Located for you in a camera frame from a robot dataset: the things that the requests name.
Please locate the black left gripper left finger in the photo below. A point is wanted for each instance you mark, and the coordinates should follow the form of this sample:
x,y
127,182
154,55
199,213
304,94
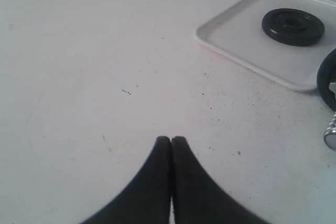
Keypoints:
x,y
147,197

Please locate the white plastic tray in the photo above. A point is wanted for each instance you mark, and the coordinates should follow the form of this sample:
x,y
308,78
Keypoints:
x,y
236,33

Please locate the chrome threaded dumbbell bar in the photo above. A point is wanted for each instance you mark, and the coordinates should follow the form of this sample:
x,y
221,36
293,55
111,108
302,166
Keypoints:
x,y
329,135

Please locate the black weight plate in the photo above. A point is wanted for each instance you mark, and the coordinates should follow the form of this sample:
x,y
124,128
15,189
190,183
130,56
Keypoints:
x,y
293,27

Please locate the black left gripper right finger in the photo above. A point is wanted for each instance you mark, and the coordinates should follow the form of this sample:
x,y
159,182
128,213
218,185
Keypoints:
x,y
196,197

